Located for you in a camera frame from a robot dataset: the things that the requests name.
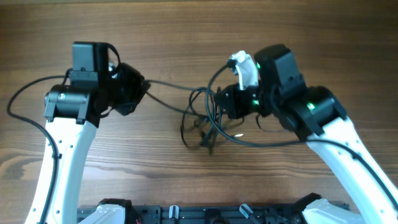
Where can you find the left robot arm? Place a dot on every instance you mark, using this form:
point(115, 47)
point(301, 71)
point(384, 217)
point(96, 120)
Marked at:
point(73, 110)

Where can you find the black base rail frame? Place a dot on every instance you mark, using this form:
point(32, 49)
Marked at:
point(268, 214)

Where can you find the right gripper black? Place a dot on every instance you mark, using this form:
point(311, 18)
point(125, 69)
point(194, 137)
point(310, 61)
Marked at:
point(235, 105)

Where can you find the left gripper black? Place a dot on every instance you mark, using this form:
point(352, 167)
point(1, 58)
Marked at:
point(138, 83)

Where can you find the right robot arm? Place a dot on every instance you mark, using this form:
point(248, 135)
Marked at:
point(270, 83)

